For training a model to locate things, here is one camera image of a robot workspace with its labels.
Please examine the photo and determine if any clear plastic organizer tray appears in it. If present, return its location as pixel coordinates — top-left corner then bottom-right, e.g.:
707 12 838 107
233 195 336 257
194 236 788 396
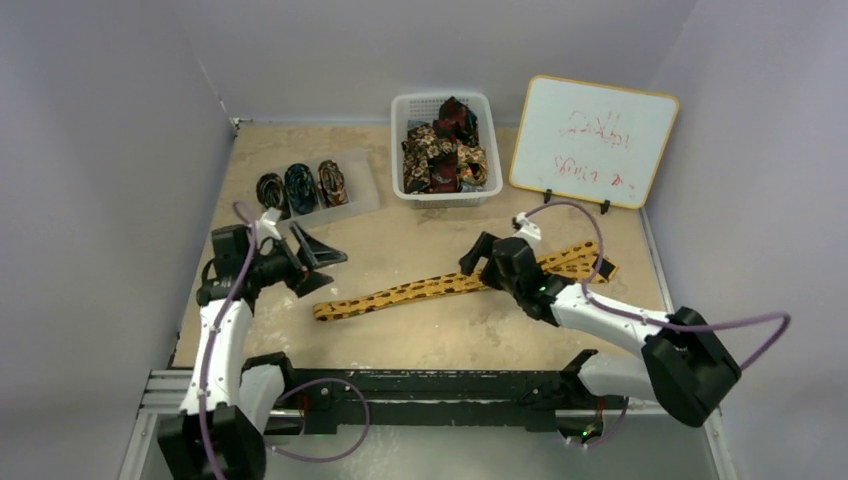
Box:
254 148 380 228

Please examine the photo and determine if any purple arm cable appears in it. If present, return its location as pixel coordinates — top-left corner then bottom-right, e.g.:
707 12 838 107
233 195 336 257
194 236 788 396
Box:
523 199 792 372
197 201 260 480

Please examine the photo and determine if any aluminium frame rail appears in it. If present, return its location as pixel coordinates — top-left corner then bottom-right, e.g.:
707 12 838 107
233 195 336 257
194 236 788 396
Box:
118 369 192 480

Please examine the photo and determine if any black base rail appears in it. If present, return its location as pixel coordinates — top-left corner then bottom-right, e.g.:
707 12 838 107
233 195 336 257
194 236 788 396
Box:
265 367 624 435

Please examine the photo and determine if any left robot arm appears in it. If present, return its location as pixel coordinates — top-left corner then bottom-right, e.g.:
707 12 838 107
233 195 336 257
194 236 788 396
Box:
157 221 348 479

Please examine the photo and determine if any white plastic basket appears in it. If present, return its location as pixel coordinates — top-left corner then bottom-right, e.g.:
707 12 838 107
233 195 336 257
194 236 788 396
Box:
391 91 504 209

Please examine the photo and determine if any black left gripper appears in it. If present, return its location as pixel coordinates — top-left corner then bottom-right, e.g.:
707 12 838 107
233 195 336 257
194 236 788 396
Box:
245 223 345 297

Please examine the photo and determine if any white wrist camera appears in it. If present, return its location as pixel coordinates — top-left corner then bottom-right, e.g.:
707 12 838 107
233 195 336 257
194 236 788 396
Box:
254 208 283 243
512 212 542 248

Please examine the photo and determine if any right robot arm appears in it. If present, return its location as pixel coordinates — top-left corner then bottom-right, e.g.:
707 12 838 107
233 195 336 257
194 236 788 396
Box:
458 232 742 427

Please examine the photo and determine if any dark red tie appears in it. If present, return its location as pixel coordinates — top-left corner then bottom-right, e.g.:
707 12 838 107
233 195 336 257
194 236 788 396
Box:
427 97 487 193

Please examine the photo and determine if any rolled blue green tie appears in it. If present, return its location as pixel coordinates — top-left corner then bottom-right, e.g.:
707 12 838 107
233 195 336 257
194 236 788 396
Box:
284 163 318 215

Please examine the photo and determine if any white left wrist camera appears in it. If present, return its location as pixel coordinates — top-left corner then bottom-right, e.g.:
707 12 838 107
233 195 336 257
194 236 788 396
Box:
254 208 283 243

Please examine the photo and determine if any rolled pink brown tie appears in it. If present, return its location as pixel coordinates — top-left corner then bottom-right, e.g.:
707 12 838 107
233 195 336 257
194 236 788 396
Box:
318 159 349 207

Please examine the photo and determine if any rolled dark striped tie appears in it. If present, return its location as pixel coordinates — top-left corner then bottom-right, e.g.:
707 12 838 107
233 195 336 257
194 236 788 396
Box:
255 172 291 219

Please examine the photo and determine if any whiteboard with yellow frame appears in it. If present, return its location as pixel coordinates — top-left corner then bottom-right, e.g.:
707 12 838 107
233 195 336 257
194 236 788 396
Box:
509 75 680 210

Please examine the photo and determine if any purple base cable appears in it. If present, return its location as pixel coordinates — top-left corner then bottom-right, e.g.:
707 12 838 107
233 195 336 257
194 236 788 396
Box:
264 378 372 464
564 397 631 450

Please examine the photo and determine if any brown floral tie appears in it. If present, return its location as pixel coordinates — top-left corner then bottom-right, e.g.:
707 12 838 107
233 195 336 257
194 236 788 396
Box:
401 124 489 195

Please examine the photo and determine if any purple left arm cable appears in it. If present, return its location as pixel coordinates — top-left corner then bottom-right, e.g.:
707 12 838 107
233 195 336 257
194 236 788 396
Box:
197 201 260 480

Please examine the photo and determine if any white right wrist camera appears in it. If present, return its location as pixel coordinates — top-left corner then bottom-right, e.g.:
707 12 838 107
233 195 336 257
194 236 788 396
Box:
512 212 542 248

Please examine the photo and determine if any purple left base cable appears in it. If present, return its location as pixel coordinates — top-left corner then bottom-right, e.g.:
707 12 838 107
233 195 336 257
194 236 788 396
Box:
264 378 372 464

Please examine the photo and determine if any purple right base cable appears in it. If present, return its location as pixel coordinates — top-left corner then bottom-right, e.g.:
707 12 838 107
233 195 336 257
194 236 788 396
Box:
564 397 631 450

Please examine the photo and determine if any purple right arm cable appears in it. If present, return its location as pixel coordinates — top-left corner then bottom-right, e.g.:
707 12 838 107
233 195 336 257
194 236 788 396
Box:
523 199 792 372

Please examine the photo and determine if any yellow insect-print tie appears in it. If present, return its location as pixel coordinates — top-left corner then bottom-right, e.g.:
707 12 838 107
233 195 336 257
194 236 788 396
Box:
312 240 619 322

